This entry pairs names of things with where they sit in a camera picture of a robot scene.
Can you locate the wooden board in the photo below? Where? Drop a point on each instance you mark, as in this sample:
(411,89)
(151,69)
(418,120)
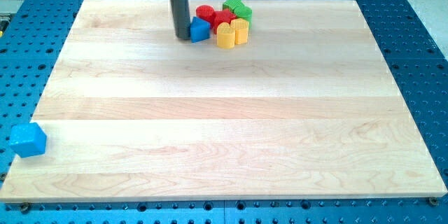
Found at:
(306,109)

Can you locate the red cylinder block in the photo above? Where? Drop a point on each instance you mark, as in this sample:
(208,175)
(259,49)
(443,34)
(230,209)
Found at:
(206,12)

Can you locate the blue triangular prism block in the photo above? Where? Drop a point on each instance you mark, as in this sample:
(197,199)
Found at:
(199,30)

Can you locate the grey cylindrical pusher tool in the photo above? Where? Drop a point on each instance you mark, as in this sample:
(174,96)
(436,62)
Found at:
(181,18)

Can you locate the green cylinder block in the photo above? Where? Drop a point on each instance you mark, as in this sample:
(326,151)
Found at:
(244,12)

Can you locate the green star block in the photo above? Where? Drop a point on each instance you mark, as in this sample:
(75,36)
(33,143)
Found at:
(231,5)

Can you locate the blue perforated metal table plate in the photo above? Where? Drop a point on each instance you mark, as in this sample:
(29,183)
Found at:
(418,61)

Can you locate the blue cube block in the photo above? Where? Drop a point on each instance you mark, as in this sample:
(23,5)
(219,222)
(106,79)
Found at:
(27,140)

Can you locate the yellow heart block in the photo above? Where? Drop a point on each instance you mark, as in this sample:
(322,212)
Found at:
(225,36)

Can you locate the red star block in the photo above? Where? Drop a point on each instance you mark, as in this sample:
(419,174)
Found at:
(222,16)

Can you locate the yellow rounded block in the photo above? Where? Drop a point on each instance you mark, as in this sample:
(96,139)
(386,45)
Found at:
(241,27)

